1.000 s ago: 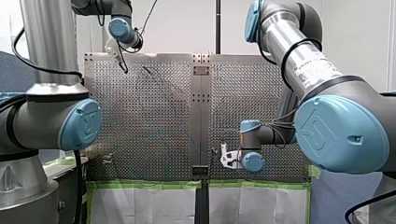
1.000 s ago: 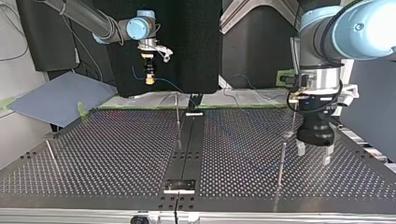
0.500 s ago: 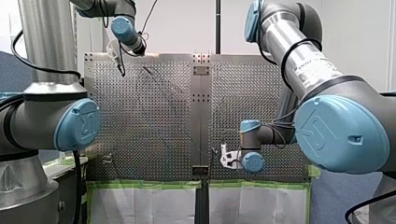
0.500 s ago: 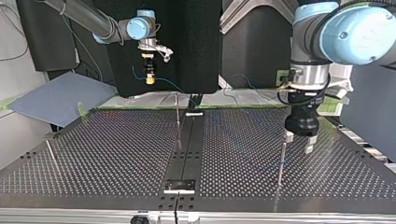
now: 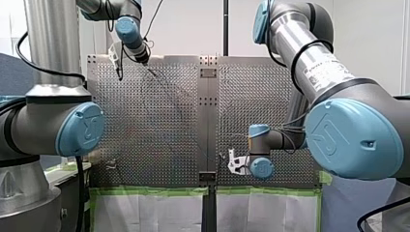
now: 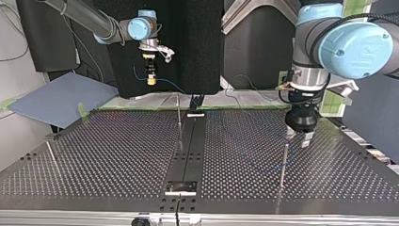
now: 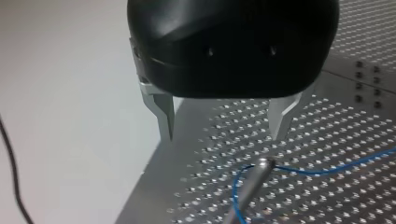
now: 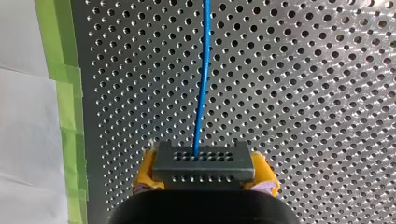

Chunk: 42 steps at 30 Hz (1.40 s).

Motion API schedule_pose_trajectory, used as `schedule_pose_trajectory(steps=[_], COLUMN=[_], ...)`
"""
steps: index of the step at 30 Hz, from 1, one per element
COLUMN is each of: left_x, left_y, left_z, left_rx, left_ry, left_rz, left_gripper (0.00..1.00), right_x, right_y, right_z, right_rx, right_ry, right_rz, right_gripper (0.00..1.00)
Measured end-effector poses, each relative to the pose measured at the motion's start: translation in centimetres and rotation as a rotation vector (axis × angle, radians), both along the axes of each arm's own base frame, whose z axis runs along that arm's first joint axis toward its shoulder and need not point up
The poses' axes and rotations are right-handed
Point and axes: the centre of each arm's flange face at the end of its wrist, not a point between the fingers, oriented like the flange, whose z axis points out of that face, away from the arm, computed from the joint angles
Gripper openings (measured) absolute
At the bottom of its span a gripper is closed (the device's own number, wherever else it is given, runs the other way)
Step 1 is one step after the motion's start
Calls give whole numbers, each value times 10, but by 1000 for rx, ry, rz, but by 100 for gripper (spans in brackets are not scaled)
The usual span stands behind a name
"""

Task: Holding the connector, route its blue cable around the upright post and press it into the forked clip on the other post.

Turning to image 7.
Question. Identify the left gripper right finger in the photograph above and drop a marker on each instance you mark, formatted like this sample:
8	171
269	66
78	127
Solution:
280	113

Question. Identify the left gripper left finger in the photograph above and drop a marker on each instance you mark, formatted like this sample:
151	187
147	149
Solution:
163	109

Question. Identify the metal post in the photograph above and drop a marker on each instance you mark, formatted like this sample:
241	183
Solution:
252	183

